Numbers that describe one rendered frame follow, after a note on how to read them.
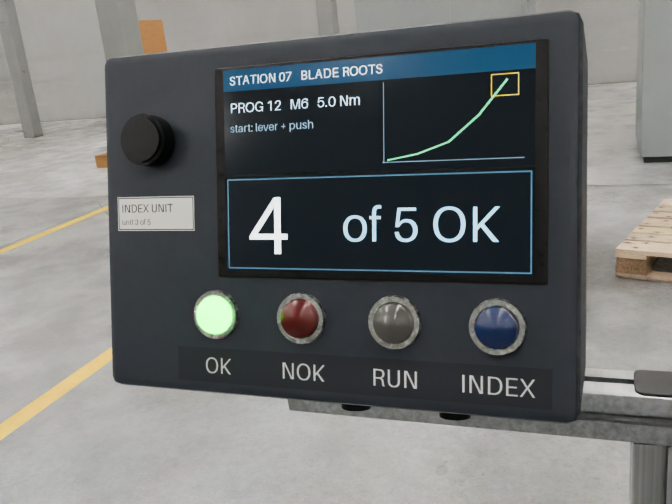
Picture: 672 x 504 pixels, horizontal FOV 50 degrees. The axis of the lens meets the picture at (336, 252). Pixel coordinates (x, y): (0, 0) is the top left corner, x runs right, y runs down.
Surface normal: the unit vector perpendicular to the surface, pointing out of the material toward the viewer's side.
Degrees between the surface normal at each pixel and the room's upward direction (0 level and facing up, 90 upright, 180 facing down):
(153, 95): 75
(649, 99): 90
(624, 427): 90
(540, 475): 0
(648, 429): 90
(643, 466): 90
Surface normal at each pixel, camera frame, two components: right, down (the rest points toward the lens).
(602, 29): -0.33, 0.30
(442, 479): -0.10, -0.95
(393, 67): -0.35, 0.05
